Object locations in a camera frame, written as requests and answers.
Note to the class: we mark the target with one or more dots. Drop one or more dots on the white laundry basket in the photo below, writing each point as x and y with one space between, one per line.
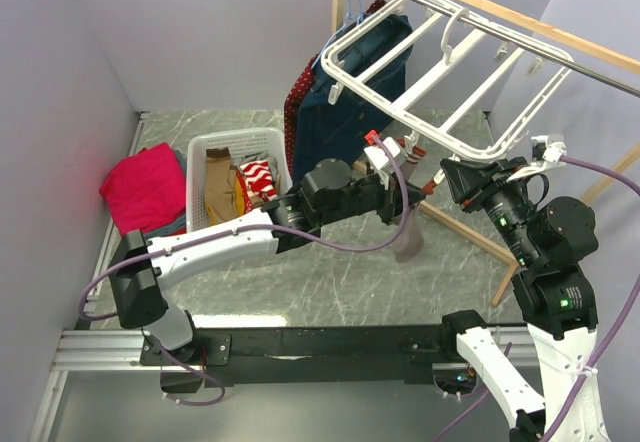
244 146

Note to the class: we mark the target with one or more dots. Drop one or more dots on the wooden clothes rack frame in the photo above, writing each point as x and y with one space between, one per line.
580 44

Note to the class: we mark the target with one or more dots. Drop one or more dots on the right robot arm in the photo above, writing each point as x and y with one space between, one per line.
548 241

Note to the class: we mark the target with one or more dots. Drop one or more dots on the black base beam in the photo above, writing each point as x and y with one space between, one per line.
406 353

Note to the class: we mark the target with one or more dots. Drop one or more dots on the metal hanging rod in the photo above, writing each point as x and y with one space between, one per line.
490 30

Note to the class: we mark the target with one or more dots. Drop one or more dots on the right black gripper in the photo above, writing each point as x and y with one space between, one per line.
463 178

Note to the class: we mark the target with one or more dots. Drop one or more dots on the tan stocking in basket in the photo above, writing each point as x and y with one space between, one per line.
220 186

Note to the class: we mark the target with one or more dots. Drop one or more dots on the dark blue denim garment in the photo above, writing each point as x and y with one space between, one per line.
350 110

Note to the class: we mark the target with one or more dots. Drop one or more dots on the red polka dot garment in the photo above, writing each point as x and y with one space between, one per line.
304 135

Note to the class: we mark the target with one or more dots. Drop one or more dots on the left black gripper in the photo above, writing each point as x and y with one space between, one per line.
392 206

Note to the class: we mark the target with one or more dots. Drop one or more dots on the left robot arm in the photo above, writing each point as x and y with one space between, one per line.
143 269

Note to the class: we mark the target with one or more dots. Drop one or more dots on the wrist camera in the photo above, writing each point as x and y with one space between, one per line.
385 156
547 151

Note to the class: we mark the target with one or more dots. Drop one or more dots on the blue wire hanger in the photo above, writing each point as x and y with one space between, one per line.
350 7

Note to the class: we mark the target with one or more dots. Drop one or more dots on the aluminium rail frame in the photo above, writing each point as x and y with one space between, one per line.
48 407

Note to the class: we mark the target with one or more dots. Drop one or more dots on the pink folded cloth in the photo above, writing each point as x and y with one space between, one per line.
146 191

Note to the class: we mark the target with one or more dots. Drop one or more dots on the white plastic clip hanger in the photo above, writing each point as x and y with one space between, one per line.
456 43

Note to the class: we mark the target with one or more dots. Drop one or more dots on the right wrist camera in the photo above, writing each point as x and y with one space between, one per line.
547 151

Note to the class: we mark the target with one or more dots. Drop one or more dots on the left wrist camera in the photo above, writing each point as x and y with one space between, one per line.
385 156

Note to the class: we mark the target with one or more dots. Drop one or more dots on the beige striped-cuff sock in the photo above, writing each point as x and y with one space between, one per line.
411 241
413 156

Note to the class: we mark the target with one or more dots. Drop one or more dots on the red white striped sock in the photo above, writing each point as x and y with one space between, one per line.
259 179

